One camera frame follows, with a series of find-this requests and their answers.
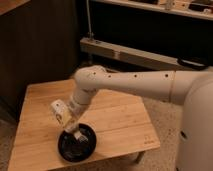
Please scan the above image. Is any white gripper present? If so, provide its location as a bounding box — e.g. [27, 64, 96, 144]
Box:
[64, 100, 88, 142]

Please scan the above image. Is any white plastic bottle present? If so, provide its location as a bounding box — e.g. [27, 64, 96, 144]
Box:
[51, 99, 72, 127]

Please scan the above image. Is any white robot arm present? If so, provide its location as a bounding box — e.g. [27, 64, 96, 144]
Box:
[69, 65, 213, 171]

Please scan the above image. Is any black ceramic bowl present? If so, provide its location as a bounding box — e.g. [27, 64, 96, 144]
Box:
[58, 123, 97, 162]

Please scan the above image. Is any wooden table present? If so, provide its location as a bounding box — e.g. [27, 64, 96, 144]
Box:
[8, 79, 160, 171]

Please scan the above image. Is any grey metal beam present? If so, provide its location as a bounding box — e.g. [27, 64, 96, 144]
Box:
[79, 36, 213, 73]

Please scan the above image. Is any metal vertical pole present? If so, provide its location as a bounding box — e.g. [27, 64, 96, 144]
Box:
[86, 0, 93, 41]

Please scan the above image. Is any wooden shelf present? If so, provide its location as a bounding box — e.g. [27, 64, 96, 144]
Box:
[93, 0, 213, 21]

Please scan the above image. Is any black cable loop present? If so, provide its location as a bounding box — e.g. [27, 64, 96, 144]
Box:
[177, 57, 210, 71]

